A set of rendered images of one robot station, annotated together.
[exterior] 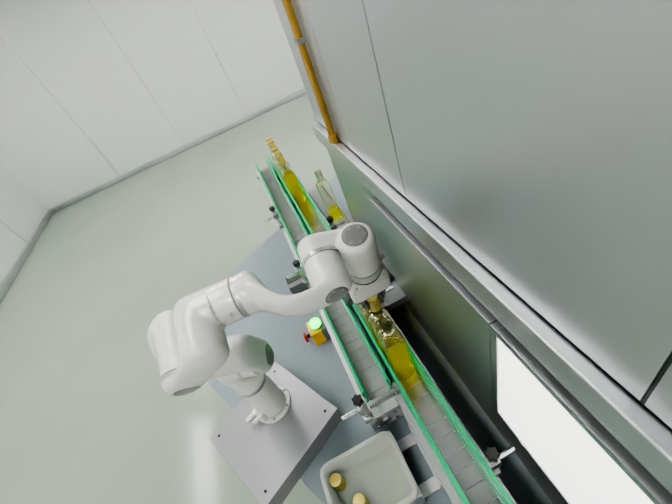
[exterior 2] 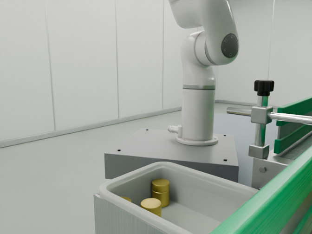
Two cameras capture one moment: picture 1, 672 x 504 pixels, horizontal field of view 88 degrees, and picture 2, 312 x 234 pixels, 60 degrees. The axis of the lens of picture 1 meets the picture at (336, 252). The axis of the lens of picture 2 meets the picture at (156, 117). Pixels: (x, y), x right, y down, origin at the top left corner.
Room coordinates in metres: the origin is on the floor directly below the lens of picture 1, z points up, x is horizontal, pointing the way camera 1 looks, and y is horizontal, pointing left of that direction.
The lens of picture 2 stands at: (0.02, -0.10, 1.04)
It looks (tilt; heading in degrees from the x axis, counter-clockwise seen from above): 11 degrees down; 48
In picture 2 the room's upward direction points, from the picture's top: straight up
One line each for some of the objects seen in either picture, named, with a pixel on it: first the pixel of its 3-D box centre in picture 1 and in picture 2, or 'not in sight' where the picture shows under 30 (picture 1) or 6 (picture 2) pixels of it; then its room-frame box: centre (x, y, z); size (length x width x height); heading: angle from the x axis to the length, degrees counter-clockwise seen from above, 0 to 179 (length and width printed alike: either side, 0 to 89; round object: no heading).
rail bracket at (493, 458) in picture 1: (500, 458); not in sight; (0.21, -0.15, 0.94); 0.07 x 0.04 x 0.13; 95
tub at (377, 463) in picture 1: (370, 484); (179, 215); (0.31, 0.17, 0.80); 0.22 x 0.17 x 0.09; 95
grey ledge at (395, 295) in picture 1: (348, 237); not in sight; (1.23, -0.08, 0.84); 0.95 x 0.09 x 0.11; 5
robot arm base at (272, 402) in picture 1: (259, 397); (192, 114); (0.63, 0.41, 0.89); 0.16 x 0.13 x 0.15; 120
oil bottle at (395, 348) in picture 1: (396, 352); not in sight; (0.52, -0.04, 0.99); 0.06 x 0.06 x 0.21; 5
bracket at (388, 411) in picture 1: (384, 414); (283, 182); (0.44, 0.06, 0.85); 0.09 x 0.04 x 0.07; 95
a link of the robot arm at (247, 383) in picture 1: (241, 368); (202, 60); (0.64, 0.39, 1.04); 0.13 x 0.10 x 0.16; 77
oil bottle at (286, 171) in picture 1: (290, 179); not in sight; (1.64, 0.06, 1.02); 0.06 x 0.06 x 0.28; 5
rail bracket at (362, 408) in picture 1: (371, 404); (276, 121); (0.43, 0.08, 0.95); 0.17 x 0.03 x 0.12; 95
